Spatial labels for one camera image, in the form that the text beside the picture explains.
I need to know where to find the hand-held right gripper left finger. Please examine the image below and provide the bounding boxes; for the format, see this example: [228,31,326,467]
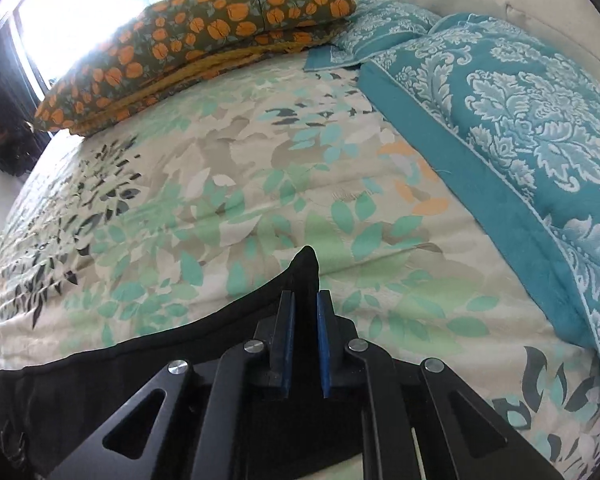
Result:
[45,290,297,480]

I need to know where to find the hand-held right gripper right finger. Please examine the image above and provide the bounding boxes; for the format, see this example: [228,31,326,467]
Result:
[316,290,566,480]

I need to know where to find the black pants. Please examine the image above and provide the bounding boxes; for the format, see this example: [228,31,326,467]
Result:
[0,246,368,467]

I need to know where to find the leaf print bed sheet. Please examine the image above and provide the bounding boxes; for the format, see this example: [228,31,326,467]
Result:
[0,45,600,480]

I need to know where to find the folded yellow blanket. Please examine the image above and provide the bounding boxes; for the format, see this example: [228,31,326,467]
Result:
[72,25,341,138]

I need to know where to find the large teal damask pillow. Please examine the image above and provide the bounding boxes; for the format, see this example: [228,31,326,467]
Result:
[357,12,600,396]

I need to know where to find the small teal damask pillow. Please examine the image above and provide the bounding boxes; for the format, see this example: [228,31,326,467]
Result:
[302,0,446,72]

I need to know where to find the orange floral pillow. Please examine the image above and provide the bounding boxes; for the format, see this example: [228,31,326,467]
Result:
[34,0,358,133]

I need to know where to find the dark hanging clothes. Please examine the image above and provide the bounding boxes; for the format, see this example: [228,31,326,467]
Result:
[0,62,43,178]

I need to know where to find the bright window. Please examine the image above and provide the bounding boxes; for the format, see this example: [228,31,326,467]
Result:
[10,0,181,91]

